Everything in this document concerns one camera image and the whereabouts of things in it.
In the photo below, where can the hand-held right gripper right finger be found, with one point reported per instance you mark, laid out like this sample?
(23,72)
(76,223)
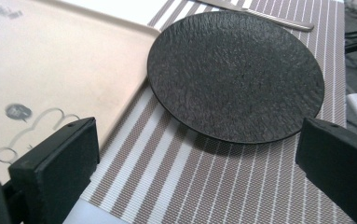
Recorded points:
(337,161)

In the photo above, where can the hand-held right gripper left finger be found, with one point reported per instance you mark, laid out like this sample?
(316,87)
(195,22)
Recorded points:
(53,168)

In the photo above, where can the beige plastic tray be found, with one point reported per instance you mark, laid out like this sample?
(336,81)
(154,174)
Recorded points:
(58,68)

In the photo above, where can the striped woven placemat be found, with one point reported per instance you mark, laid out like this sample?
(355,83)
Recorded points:
(213,186)

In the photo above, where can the black textured round plate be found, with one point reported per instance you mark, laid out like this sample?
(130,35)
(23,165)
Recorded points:
(235,77)

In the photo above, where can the silver table knife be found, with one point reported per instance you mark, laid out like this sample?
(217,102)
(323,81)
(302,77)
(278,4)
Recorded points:
(272,17)

